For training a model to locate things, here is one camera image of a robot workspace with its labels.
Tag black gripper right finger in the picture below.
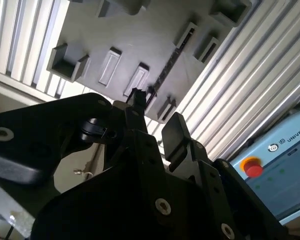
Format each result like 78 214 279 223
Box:
161 111 291 240

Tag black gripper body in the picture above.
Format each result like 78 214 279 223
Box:
32 148 232 240

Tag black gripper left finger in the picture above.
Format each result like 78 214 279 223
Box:
0 87 167 186

